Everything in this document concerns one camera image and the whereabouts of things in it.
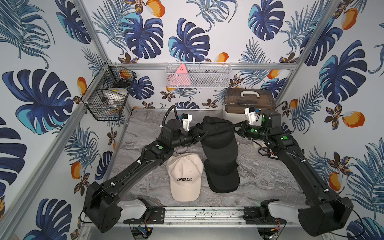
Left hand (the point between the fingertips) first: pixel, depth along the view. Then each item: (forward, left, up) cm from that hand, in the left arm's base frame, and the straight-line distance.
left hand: (208, 130), depth 67 cm
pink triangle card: (+37, +17, +2) cm, 41 cm away
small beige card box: (-6, -20, 0) cm, 21 cm away
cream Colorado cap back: (-11, +10, -21) cm, 26 cm away
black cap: (-2, -6, -9) cm, 11 cm away
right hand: (+6, -11, -3) cm, 13 cm away
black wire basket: (+18, +52, +3) cm, 56 cm away
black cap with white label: (-10, -11, -31) cm, 34 cm away
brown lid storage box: (+36, -19, -11) cm, 42 cm away
